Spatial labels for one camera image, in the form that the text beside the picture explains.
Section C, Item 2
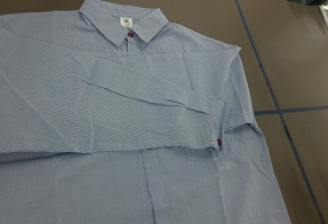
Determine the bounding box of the light blue striped shirt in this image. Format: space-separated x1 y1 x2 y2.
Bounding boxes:
1 0 290 223

